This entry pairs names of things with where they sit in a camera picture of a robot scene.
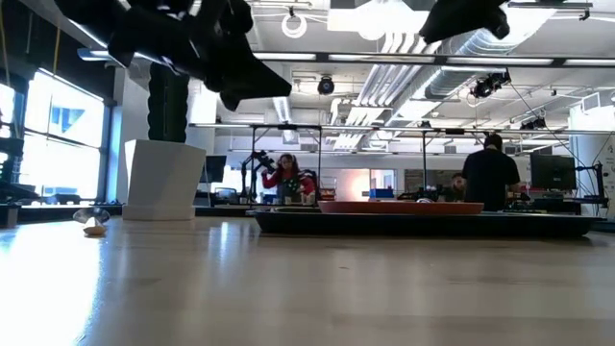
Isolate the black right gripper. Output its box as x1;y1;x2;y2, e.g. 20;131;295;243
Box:
418;0;510;44

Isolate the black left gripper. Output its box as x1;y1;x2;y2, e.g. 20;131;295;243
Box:
108;0;293;112

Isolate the orange plate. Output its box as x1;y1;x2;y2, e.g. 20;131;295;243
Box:
317;200;485;216

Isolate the dark green plastic tray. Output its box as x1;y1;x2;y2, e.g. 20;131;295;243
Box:
246;209;607;238

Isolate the black overhead beam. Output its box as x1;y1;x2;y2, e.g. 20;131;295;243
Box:
249;50;615;68

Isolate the green cactus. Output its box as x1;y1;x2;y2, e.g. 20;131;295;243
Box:
147;62;191;144

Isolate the black computer monitor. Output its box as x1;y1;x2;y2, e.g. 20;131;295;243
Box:
199;155;228;185
529;153;578;191

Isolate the person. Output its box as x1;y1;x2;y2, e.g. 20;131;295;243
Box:
261;153;317;206
461;133;522;212
442;172;467;203

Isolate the white hexagonal plant pot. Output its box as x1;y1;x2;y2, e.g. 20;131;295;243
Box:
121;138;208;222

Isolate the black background machine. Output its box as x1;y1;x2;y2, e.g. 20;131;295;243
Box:
0;136;42;206

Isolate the black background rig frame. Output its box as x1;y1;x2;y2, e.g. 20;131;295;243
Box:
189;122;615;208

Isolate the silver ventilation duct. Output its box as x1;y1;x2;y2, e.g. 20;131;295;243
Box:
391;26;534;121

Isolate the white cable coil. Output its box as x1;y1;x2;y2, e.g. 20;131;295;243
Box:
281;12;308;39

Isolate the black camera cluster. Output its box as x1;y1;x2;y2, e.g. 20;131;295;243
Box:
469;70;512;100

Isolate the black aluminium table frame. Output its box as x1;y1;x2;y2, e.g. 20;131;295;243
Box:
0;202;615;235

